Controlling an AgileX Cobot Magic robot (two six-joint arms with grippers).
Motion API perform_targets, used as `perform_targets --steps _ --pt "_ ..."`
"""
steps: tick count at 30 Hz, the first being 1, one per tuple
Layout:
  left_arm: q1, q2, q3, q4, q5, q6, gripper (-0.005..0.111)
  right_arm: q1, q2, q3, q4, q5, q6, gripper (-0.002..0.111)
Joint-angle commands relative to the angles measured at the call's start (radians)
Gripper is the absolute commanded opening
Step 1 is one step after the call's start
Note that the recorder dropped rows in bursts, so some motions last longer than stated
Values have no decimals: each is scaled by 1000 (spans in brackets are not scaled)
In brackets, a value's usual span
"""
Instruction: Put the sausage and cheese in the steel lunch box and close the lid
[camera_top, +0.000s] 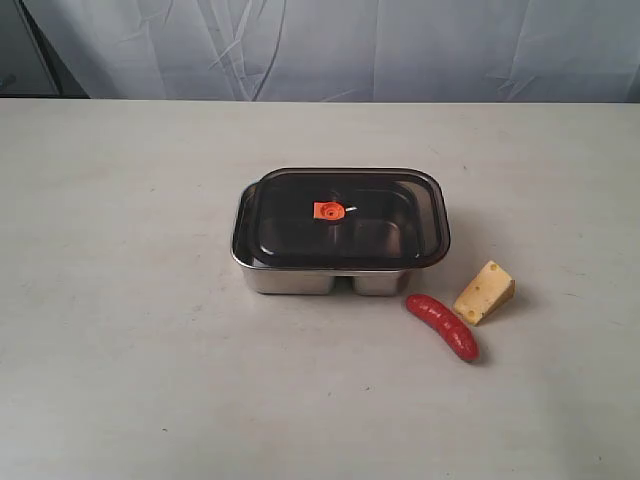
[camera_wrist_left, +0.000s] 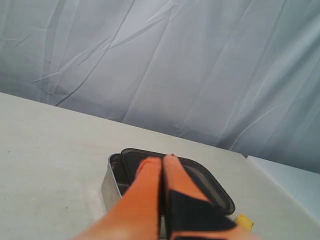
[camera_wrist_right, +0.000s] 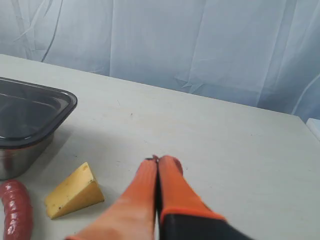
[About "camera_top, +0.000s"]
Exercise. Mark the dark transparent lunch box lid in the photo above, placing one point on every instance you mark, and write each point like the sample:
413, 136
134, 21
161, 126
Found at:
356, 218

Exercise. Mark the red sausage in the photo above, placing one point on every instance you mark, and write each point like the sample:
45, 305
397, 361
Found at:
446, 324

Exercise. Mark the yellow cheese wedge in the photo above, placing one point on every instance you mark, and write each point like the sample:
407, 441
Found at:
489, 289

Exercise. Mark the stainless steel lunch box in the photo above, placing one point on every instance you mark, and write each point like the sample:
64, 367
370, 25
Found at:
269, 280

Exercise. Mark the white backdrop curtain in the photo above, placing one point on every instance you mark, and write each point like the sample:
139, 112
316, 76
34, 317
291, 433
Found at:
322, 51

